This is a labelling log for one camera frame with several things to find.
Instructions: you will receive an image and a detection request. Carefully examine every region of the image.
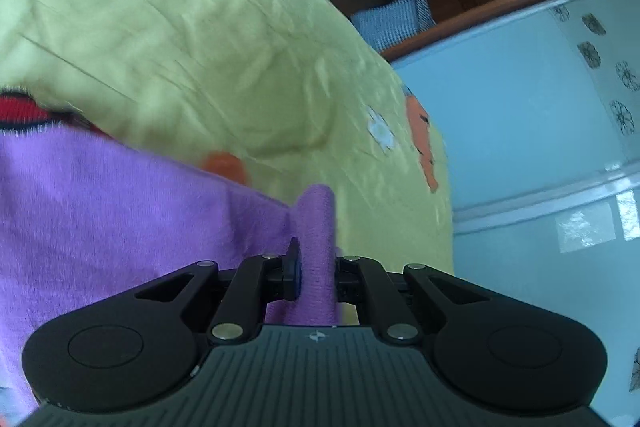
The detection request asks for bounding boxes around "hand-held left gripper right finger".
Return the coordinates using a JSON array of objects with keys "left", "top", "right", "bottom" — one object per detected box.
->
[{"left": 332, "top": 254, "right": 482, "bottom": 345}]

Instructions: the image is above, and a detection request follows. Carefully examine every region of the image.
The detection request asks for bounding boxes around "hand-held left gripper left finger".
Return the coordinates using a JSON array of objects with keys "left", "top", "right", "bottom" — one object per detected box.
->
[{"left": 134, "top": 238, "right": 303, "bottom": 348}]

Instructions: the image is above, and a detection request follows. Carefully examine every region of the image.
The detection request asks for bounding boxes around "purple sweater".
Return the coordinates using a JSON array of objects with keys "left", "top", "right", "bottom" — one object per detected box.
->
[{"left": 0, "top": 89, "right": 342, "bottom": 414}]

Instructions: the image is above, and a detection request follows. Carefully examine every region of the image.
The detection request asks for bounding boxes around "checkered cloth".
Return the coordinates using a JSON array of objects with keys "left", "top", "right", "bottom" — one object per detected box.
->
[{"left": 350, "top": 0, "right": 434, "bottom": 54}]

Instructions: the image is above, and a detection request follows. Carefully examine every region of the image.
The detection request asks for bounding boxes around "yellow printed bedsheet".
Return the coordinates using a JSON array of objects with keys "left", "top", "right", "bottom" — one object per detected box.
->
[{"left": 0, "top": 0, "right": 457, "bottom": 279}]

